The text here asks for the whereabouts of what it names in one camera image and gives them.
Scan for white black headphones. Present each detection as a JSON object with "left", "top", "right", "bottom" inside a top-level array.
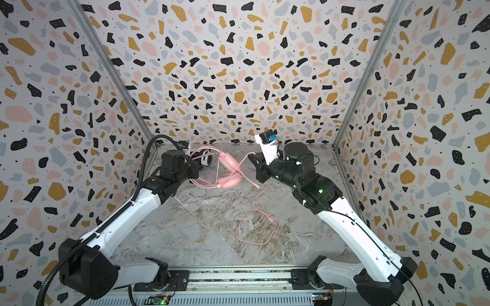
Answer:
[{"left": 191, "top": 149, "right": 213, "bottom": 168}]

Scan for pink headphones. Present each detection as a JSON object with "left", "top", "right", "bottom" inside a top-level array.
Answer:
[{"left": 190, "top": 146, "right": 259, "bottom": 189}]

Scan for pink headphone cable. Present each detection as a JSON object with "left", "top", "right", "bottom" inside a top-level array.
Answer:
[{"left": 235, "top": 152, "right": 278, "bottom": 246}]

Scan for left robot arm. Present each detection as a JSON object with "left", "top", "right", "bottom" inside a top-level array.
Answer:
[{"left": 59, "top": 150, "right": 202, "bottom": 300}]

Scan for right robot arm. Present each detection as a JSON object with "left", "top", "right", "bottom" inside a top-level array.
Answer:
[{"left": 248, "top": 142, "right": 417, "bottom": 305}]

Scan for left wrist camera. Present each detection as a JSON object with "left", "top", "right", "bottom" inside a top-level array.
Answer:
[{"left": 177, "top": 140, "right": 190, "bottom": 150}]

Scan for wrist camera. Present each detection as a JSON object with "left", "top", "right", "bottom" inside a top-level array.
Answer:
[
  {"left": 255, "top": 130, "right": 279, "bottom": 166},
  {"left": 177, "top": 140, "right": 190, "bottom": 150}
]

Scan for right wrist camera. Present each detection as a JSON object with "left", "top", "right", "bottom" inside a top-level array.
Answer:
[{"left": 255, "top": 130, "right": 279, "bottom": 166}]

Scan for black corrugated cable conduit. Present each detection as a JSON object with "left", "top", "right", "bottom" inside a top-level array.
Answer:
[{"left": 35, "top": 134, "right": 181, "bottom": 306}]

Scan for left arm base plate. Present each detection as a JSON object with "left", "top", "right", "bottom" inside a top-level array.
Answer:
[{"left": 133, "top": 270, "right": 190, "bottom": 293}]

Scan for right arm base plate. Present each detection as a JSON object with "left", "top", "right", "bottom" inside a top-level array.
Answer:
[{"left": 288, "top": 269, "right": 344, "bottom": 290}]

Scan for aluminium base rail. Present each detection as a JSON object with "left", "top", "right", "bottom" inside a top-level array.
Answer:
[{"left": 85, "top": 266, "right": 367, "bottom": 305}]

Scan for left corner aluminium post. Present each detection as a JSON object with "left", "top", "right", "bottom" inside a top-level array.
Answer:
[{"left": 65, "top": 1, "right": 153, "bottom": 141}]

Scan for corner aluminium post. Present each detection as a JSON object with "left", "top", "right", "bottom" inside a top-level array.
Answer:
[
  {"left": 65, "top": 1, "right": 153, "bottom": 141},
  {"left": 331, "top": 0, "right": 407, "bottom": 150}
]

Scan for right corner aluminium post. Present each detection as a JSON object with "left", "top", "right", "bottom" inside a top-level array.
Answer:
[{"left": 331, "top": 0, "right": 407, "bottom": 150}]

